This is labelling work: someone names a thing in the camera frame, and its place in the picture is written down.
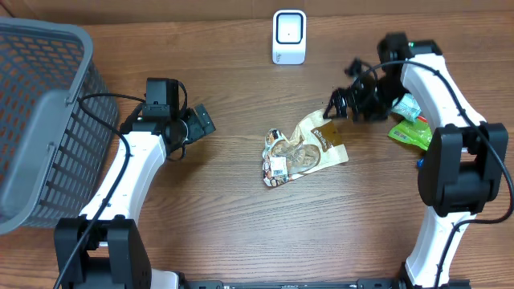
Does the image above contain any light teal snack packet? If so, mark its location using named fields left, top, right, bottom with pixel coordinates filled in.
left=391, top=93, right=422, bottom=122

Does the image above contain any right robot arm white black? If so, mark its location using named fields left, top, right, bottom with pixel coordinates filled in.
left=324, top=32, right=513, bottom=288

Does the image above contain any black rail at table edge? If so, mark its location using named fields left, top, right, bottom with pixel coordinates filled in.
left=177, top=279, right=416, bottom=289

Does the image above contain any white barcode scanner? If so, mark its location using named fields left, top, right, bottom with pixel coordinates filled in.
left=271, top=10, right=307, bottom=65

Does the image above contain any green snack packet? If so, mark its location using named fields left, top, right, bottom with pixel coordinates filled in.
left=388, top=116, right=432, bottom=151

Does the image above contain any blue snack packet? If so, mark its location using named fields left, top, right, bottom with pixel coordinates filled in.
left=416, top=158, right=424, bottom=169

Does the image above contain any grey plastic mesh basket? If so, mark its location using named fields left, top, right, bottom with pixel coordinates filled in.
left=1, top=18, right=120, bottom=234

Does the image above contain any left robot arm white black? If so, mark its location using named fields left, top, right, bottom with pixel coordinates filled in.
left=54, top=78, right=215, bottom=289

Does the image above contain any beige brown Pantree snack bag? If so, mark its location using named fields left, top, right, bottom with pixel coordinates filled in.
left=262, top=109, right=349, bottom=187

